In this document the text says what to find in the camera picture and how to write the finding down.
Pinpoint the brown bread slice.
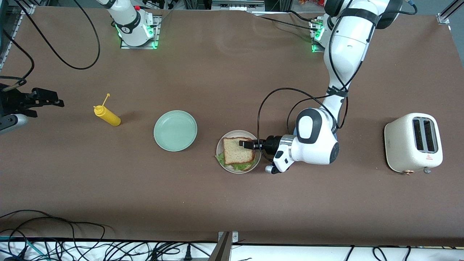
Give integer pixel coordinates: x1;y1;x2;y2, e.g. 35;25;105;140
222;137;256;165

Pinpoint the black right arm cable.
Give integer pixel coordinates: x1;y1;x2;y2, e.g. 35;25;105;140
0;0;101;89

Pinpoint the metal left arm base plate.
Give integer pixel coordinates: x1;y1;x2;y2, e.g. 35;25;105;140
310;20;328;54

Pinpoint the white toaster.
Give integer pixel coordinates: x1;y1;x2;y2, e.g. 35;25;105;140
384;112;444;175

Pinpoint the black base cable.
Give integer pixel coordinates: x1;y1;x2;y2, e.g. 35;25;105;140
250;10;321;33

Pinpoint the metal background frame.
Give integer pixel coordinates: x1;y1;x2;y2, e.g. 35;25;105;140
183;0;292;12

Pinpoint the black looping cable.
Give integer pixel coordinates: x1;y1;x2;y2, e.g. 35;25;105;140
0;210;107;241

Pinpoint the green lettuce leaf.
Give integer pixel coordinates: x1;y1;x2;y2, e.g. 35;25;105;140
215;153;257;171

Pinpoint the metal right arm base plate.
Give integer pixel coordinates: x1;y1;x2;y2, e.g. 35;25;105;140
120;15;162;50

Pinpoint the metal table bracket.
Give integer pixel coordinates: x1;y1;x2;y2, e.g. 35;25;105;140
207;231;240;261

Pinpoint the green plate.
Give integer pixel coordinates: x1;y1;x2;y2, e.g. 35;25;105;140
153;110;198;152

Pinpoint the yellow squeeze bottle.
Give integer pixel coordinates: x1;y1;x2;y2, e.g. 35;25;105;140
93;94;122;127

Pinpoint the beige plate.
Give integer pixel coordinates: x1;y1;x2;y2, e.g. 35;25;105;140
216;130;262;174

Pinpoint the teal cable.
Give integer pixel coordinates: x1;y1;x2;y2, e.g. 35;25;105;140
0;236;49;261

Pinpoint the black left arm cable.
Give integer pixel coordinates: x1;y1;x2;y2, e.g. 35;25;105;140
257;0;418;163

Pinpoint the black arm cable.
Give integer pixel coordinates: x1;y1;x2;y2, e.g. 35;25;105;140
0;0;101;89
257;0;418;163

